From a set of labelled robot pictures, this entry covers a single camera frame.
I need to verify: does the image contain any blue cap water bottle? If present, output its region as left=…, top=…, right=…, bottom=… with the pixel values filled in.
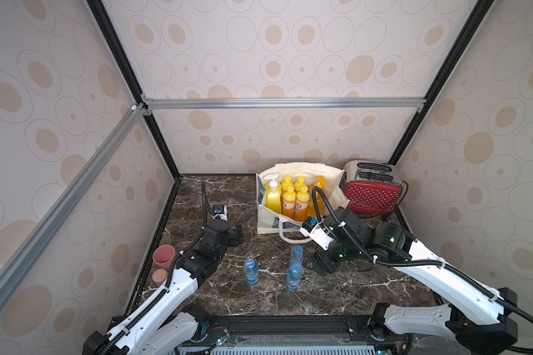
left=244, top=259, right=259, bottom=286
left=287, top=264, right=303, bottom=291
left=290, top=244, right=304, bottom=267

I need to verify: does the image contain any blue cap water bottle front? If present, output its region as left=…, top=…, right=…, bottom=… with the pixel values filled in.
left=287, top=264, right=303, bottom=291

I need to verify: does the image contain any cream starry night shopping bag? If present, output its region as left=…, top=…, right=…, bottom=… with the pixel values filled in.
left=256, top=162, right=349, bottom=244

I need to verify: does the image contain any yellow dish soap pump bottle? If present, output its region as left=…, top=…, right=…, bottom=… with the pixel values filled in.
left=264, top=173, right=282, bottom=214

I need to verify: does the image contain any yellow cap juice bottle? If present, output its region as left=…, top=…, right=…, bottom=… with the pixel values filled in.
left=281, top=185, right=296, bottom=219
left=294, top=176, right=306, bottom=192
left=281, top=176, right=294, bottom=193
left=294, top=186, right=310, bottom=222

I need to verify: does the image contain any orange dish soap pump bottle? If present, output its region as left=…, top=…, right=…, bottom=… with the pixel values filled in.
left=306, top=176, right=327, bottom=218

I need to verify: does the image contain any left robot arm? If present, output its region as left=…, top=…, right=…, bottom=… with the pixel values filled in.
left=82, top=183, right=244, bottom=354

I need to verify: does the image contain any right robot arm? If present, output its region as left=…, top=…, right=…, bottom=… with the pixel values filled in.
left=301, top=187, right=533, bottom=354

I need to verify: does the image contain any pink plastic cup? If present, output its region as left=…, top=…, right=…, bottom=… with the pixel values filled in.
left=152, top=244, right=176, bottom=271

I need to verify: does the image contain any red white toaster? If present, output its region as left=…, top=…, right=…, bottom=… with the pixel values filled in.
left=340, top=160, right=408, bottom=216

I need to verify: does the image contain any small green circuit board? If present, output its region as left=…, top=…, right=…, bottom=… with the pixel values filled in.
left=214, top=333, right=231, bottom=347

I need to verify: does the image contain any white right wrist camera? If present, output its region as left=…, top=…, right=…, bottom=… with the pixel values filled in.
left=300, top=217, right=334, bottom=251

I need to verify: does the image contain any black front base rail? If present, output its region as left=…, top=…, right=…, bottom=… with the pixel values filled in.
left=98, top=313, right=481, bottom=355

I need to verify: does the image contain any silver horizontal frame bar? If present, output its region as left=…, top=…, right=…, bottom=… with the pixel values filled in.
left=145, top=97, right=426, bottom=110

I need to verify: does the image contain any black left frame post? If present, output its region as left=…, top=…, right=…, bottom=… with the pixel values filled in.
left=86, top=0, right=182, bottom=180

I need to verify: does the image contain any black frame post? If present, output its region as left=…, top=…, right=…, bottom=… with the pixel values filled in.
left=388, top=0, right=497, bottom=165
left=86, top=0, right=182, bottom=180

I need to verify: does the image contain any silver diagonal frame bar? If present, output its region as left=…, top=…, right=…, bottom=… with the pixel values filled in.
left=0, top=103, right=147, bottom=311

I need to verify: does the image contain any black right frame post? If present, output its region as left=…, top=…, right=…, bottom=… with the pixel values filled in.
left=388, top=0, right=497, bottom=165

